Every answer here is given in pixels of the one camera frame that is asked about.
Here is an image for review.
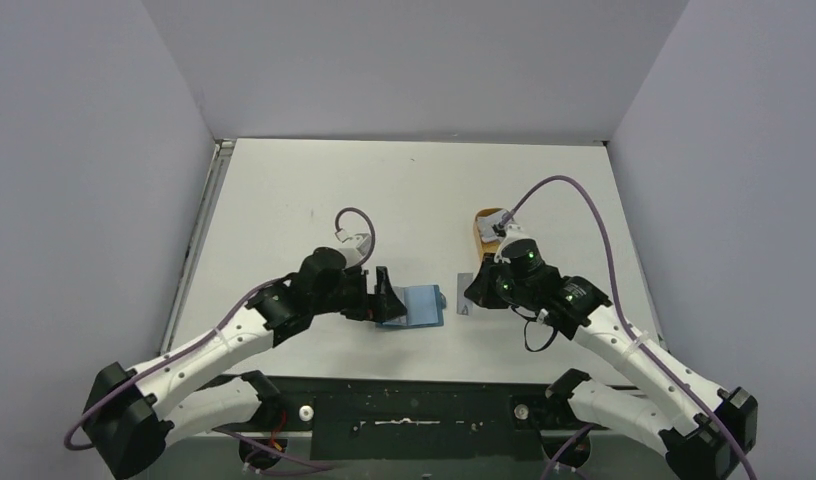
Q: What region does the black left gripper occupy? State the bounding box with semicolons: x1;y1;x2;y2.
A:
311;265;405;322

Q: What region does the blue leather card holder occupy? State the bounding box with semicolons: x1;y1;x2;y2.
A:
377;285;447;330

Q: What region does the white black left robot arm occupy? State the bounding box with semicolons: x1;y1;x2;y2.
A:
78;247;407;479

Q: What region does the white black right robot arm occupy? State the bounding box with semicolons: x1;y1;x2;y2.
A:
465;238;758;479

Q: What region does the grey credit card stack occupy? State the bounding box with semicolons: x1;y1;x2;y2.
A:
475;210;508;243

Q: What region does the yellow oval tray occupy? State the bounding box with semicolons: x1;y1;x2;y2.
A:
473;207;512;262

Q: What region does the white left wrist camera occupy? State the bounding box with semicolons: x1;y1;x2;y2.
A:
335;229;373;268

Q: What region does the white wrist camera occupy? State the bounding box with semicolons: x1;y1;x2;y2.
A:
335;229;373;268
494;223;533;260

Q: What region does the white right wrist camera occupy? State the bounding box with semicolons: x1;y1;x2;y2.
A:
494;223;533;260

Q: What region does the black thin wire loop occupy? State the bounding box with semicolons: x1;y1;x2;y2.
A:
521;316;560;354

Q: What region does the aluminium frame rail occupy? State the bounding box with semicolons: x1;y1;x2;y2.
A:
103;389;724;480

